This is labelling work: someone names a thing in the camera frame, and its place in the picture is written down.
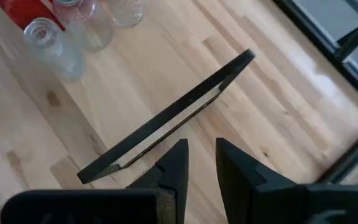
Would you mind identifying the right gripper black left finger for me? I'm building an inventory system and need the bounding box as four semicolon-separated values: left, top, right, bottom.
0;139;189;224

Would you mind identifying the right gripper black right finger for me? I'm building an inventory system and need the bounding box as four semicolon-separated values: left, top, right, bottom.
215;138;358;224

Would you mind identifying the clear ribbed cylinder vase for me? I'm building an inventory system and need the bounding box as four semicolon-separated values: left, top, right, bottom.
23;17;86;79

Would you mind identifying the clear diamond-cut glass vase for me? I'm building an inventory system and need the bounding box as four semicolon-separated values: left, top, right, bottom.
106;0;145;28

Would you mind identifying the red square-base glass vase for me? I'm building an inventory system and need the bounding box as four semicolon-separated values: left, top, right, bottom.
0;0;67;32

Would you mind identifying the wooden shelf with black frame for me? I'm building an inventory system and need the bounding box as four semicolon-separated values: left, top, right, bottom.
0;0;257;185

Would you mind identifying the black rail bracket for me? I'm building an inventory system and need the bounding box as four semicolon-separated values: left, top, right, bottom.
334;22;358;63

